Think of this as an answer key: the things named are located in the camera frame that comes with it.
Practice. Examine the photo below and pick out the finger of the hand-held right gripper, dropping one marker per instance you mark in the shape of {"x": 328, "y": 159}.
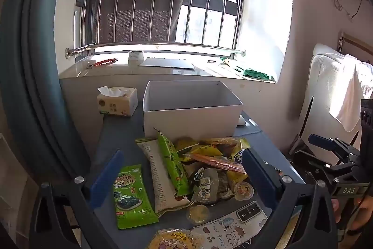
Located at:
{"x": 327, "y": 167}
{"x": 320, "y": 141}

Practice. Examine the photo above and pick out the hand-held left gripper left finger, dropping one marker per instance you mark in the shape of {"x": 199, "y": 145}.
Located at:
{"x": 106, "y": 179}

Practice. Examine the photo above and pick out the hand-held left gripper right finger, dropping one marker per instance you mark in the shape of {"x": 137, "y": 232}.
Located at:
{"x": 258, "y": 179}

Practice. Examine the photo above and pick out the green seaweed snack packet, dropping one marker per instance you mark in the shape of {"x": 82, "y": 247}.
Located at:
{"x": 131, "y": 196}

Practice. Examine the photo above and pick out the pile of mixed snack packets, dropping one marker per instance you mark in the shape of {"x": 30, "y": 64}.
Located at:
{"x": 209, "y": 179}

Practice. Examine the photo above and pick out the white long snack packet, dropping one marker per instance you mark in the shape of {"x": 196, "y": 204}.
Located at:
{"x": 158, "y": 179}

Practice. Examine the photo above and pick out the green long snack packet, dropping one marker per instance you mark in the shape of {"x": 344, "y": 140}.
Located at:
{"x": 174, "y": 167}

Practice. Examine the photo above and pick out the white cardboard box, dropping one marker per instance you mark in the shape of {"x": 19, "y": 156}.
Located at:
{"x": 189, "y": 123}

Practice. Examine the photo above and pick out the person's right hand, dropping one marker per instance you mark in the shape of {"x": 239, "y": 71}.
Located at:
{"x": 364, "y": 214}

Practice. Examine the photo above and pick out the orange jelly cup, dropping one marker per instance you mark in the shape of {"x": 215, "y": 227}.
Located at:
{"x": 244, "y": 191}

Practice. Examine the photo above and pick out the white chair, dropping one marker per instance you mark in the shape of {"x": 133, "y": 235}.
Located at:
{"x": 320, "y": 85}

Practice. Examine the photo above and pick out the white towel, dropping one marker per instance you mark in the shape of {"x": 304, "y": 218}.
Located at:
{"x": 349, "y": 91}

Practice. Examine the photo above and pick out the phone with cartoon case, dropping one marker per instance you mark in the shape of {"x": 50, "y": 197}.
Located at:
{"x": 227, "y": 230}

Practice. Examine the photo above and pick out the white flat object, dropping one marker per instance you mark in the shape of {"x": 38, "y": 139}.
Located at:
{"x": 242, "y": 120}

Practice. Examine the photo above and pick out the yellow jelly cup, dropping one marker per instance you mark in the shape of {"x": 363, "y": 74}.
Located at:
{"x": 198, "y": 213}

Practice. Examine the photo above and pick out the tissue pack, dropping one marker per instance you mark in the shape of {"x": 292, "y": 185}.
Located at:
{"x": 116, "y": 104}

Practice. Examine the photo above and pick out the round yellow cracker packet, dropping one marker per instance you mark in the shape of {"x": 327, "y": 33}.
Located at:
{"x": 172, "y": 240}

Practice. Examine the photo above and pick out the white cup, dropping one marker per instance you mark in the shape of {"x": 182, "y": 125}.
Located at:
{"x": 135, "y": 57}

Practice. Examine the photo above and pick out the dark flat board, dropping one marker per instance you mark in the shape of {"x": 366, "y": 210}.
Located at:
{"x": 166, "y": 63}

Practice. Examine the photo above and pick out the steel window grille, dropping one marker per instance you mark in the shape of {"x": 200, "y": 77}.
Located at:
{"x": 145, "y": 46}

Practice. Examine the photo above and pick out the dark mesh window screen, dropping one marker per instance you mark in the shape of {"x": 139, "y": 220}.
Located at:
{"x": 142, "y": 15}

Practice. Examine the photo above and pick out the wooden frame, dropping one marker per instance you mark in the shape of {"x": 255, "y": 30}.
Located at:
{"x": 358, "y": 40}

